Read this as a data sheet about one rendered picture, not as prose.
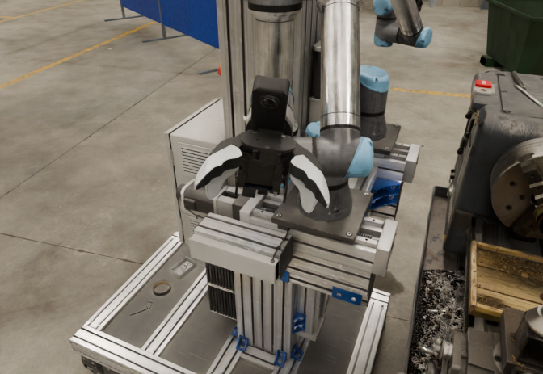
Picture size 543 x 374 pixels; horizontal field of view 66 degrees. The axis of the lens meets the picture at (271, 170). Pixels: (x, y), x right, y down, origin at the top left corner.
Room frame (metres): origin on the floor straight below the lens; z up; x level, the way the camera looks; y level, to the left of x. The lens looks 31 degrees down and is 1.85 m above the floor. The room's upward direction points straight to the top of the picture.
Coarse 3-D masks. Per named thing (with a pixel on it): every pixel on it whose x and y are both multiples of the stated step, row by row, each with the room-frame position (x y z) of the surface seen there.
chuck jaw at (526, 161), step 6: (528, 156) 1.14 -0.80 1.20; (522, 162) 1.12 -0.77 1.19; (528, 162) 1.12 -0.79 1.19; (534, 162) 1.11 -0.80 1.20; (522, 168) 1.11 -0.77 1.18; (528, 168) 1.10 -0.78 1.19; (534, 168) 1.08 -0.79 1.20; (528, 174) 1.08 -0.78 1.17; (534, 174) 1.07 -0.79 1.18; (540, 174) 1.07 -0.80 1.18; (528, 180) 1.08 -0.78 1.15; (534, 180) 1.07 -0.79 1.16; (540, 180) 1.07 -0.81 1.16; (534, 186) 1.06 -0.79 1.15; (540, 186) 1.05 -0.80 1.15; (534, 192) 1.05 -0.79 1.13; (540, 192) 1.05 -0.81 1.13; (540, 198) 1.03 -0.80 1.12
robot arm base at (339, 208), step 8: (344, 184) 0.90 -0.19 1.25; (336, 192) 0.89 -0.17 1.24; (344, 192) 0.90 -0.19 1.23; (336, 200) 0.89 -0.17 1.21; (344, 200) 0.89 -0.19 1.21; (320, 208) 0.88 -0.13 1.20; (328, 208) 0.87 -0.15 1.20; (336, 208) 0.89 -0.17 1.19; (344, 208) 0.89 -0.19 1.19; (312, 216) 0.88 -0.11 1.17; (320, 216) 0.87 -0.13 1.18; (328, 216) 0.87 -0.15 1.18; (336, 216) 0.87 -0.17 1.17; (344, 216) 0.88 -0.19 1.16
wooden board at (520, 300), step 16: (480, 256) 1.04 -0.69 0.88; (496, 256) 1.04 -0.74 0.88; (512, 256) 1.03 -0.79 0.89; (528, 256) 1.02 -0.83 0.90; (480, 272) 0.96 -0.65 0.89; (496, 272) 0.96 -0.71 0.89; (512, 272) 0.96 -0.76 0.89; (528, 272) 0.96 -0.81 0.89; (480, 288) 0.90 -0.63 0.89; (496, 288) 0.90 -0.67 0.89; (512, 288) 0.90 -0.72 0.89; (528, 288) 0.90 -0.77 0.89; (480, 304) 0.82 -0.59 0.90; (496, 304) 0.84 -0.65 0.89; (512, 304) 0.84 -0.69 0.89; (528, 304) 0.84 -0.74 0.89; (496, 320) 0.79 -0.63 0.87
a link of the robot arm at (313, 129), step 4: (312, 124) 0.96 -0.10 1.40; (316, 124) 0.96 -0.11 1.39; (308, 128) 0.94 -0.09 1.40; (312, 128) 0.94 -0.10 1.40; (316, 128) 0.94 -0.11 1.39; (300, 132) 0.94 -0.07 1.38; (304, 132) 0.94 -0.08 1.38; (308, 132) 0.93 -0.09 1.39; (312, 132) 0.92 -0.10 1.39; (316, 132) 0.92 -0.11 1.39; (300, 136) 0.93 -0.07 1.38; (304, 136) 0.93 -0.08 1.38; (308, 136) 0.92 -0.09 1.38; (312, 136) 0.91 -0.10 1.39; (316, 136) 0.91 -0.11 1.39; (328, 180) 0.89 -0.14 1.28; (332, 180) 0.89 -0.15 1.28; (336, 180) 0.89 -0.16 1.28; (340, 180) 0.89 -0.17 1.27; (344, 180) 0.90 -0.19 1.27; (328, 184) 0.89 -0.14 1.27; (332, 184) 0.89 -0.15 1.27; (336, 184) 0.89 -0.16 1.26
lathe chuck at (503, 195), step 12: (540, 144) 1.18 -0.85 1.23; (516, 156) 1.17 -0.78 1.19; (540, 156) 1.11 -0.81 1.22; (504, 168) 1.15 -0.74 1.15; (516, 168) 1.13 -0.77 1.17; (540, 168) 1.10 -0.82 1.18; (492, 180) 1.19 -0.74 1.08; (504, 180) 1.14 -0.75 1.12; (516, 180) 1.12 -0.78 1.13; (492, 192) 1.14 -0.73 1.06; (504, 192) 1.13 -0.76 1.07; (516, 192) 1.12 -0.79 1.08; (528, 192) 1.11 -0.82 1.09; (492, 204) 1.14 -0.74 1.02; (504, 204) 1.13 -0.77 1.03; (516, 204) 1.11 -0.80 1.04; (528, 204) 1.10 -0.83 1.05; (504, 216) 1.12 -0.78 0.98; (516, 216) 1.11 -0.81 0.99
